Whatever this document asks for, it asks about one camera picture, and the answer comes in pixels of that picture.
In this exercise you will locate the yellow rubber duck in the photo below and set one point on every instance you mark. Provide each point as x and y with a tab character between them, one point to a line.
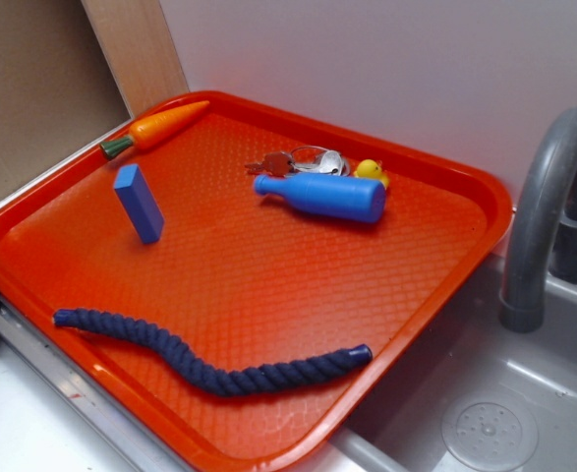
371	169

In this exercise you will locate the red plastic tray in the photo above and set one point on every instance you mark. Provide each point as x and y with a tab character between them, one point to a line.
244	280

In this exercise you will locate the bunch of metal keys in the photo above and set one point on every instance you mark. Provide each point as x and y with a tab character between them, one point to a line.
304	159

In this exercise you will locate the blue toy bottle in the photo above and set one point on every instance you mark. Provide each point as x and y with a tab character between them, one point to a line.
350	198

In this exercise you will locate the blue rectangular block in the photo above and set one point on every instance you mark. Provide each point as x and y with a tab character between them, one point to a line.
139	203

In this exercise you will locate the orange toy carrot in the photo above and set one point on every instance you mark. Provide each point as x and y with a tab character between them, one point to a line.
150	131

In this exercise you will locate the wooden board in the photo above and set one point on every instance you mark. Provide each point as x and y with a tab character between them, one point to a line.
138	47

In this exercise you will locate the grey plastic sink basin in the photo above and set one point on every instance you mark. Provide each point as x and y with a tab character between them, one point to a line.
470	395

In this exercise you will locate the grey toy faucet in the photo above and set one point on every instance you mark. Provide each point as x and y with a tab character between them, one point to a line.
543	239

